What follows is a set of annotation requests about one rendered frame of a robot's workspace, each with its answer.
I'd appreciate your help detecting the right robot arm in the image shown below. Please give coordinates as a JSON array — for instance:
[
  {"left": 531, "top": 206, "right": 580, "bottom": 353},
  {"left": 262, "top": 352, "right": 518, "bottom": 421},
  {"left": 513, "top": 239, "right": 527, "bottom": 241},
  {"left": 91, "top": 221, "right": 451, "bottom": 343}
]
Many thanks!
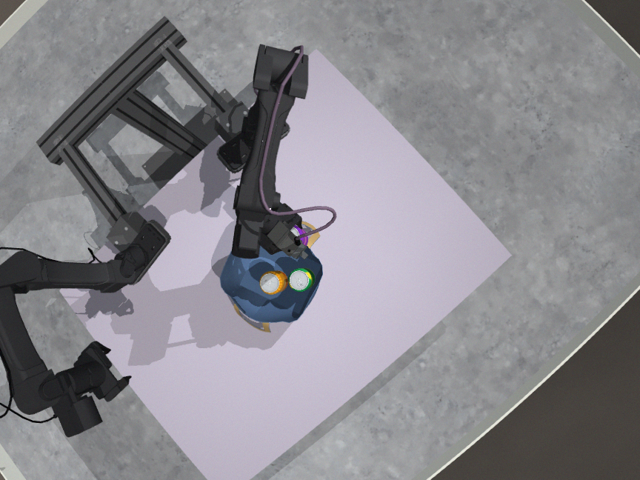
[{"left": 0, "top": 223, "right": 166, "bottom": 437}]

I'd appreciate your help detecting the green and yellow drink can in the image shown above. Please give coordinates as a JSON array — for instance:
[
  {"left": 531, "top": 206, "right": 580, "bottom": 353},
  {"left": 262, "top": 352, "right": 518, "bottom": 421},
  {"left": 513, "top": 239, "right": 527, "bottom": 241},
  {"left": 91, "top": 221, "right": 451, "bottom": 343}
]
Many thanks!
[{"left": 288, "top": 268, "right": 315, "bottom": 292}]

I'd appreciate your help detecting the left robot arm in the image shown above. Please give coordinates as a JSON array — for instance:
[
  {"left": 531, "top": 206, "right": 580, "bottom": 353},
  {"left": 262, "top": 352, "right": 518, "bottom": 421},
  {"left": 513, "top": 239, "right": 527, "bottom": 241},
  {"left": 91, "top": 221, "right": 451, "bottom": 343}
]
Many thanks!
[{"left": 219, "top": 44, "right": 308, "bottom": 259}]

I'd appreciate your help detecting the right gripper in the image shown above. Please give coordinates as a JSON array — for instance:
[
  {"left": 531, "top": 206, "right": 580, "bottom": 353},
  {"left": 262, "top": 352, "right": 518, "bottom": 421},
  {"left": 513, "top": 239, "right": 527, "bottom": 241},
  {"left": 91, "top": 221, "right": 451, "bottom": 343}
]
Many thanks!
[{"left": 73, "top": 341, "right": 132, "bottom": 402}]

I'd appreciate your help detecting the orange drink can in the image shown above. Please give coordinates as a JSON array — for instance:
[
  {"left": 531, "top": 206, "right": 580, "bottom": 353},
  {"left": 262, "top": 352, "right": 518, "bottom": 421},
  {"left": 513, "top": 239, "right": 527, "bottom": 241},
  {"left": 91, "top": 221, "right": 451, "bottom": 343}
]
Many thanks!
[{"left": 259, "top": 270, "right": 288, "bottom": 295}]

